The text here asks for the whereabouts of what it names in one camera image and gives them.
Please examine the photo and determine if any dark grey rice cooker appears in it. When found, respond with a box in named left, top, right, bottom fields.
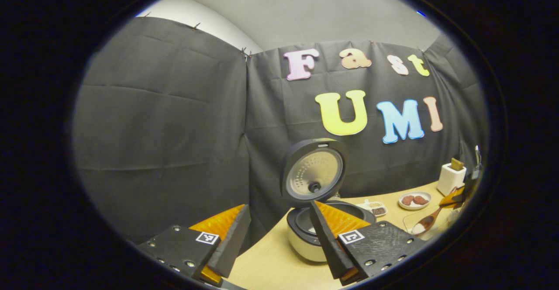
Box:
left=279, top=138, right=376, bottom=263

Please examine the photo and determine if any white toaster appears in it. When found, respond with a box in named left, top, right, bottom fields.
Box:
left=437, top=162, right=467, bottom=197

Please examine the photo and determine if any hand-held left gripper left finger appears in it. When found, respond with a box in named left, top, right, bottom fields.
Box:
left=136, top=204, right=252, bottom=286

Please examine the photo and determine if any small white plate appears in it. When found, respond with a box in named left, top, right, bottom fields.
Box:
left=398, top=191, right=432, bottom=211

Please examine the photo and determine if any clear glass bowl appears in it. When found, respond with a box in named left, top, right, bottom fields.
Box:
left=403, top=209, right=457, bottom=240

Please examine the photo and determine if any brown wooden spoon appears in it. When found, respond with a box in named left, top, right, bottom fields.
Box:
left=411, top=206, right=444, bottom=236

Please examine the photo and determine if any black backdrop cloth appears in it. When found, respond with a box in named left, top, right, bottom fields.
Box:
left=72, top=17, right=490, bottom=255

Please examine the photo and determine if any white divided tray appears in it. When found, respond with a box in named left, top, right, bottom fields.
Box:
left=356, top=199, right=388, bottom=217

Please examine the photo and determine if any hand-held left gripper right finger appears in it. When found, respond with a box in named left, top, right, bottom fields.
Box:
left=309, top=200, right=426, bottom=286

